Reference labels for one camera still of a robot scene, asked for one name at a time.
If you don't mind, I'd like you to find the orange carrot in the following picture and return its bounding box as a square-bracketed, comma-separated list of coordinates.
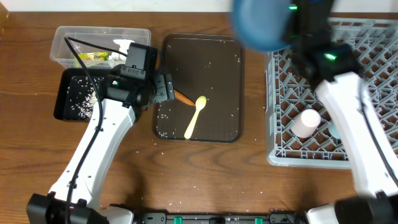
[174, 90, 195, 106]

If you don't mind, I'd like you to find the white tissue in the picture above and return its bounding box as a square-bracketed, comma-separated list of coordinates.
[108, 39, 134, 61]

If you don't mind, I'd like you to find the green yellow snack wrapper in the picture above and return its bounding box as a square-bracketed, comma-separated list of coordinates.
[78, 52, 109, 61]

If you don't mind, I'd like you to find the dark blue plate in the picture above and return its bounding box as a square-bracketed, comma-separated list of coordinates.
[230, 0, 293, 52]

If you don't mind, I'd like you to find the pink cup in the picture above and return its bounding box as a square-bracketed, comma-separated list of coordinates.
[290, 109, 321, 138]

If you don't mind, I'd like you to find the light blue cup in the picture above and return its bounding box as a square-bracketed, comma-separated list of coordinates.
[328, 122, 341, 139]

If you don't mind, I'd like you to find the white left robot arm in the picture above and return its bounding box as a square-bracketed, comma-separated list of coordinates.
[26, 42, 175, 223]

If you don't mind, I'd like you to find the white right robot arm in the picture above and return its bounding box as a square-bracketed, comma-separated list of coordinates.
[282, 1, 397, 224]

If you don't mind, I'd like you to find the grey dishwasher rack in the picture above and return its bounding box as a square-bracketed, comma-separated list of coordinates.
[265, 18, 397, 169]

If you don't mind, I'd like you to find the yellow spoon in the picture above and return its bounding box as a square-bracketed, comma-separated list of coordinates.
[184, 96, 207, 139]

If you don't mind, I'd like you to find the dark brown serving tray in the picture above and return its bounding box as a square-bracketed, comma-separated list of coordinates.
[163, 34, 244, 143]

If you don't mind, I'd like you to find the black rectangular bin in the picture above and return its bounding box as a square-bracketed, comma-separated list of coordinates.
[53, 67, 141, 123]

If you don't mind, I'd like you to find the clear plastic bin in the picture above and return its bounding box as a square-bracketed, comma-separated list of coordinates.
[50, 26, 151, 69]

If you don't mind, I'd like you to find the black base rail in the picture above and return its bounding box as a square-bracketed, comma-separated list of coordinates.
[133, 212, 307, 224]

